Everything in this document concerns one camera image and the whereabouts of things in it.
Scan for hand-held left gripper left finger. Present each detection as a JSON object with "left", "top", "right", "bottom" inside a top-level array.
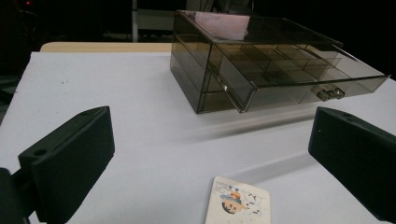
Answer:
[{"left": 11, "top": 105, "right": 116, "bottom": 224}]

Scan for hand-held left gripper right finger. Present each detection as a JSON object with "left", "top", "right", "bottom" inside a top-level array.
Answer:
[{"left": 307, "top": 106, "right": 396, "bottom": 223}]

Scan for cartoon printed card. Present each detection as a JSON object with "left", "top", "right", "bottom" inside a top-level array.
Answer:
[{"left": 204, "top": 175, "right": 272, "bottom": 224}]

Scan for smoky transparent drawer organizer box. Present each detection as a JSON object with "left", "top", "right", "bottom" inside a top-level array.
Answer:
[{"left": 169, "top": 9, "right": 344, "bottom": 115}]

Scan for white table mat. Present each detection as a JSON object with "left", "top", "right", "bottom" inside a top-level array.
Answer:
[{"left": 0, "top": 51, "right": 396, "bottom": 224}]

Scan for white metal stand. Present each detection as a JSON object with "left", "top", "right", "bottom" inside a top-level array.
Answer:
[{"left": 131, "top": 0, "right": 176, "bottom": 43}]

